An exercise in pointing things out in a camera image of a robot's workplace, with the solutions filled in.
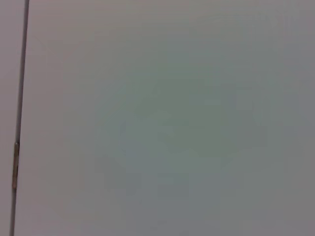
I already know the brown hinge in wall seam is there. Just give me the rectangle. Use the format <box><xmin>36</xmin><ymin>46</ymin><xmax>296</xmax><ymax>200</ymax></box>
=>
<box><xmin>11</xmin><ymin>141</ymin><xmax>20</xmax><ymax>190</ymax></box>

